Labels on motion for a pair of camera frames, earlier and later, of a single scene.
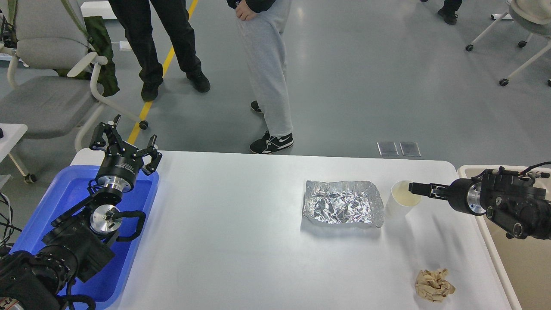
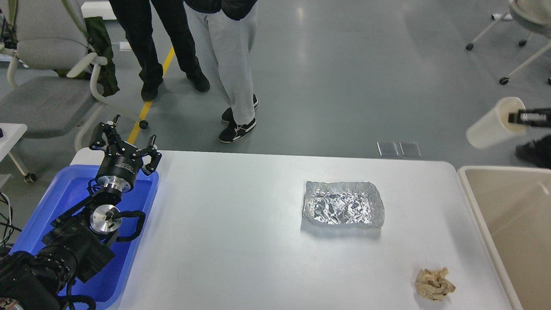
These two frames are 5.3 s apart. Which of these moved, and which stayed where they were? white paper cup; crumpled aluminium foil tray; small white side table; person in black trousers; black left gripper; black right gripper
Moved: white paper cup; black right gripper
Stayed: person in black trousers; small white side table; crumpled aluminium foil tray; black left gripper
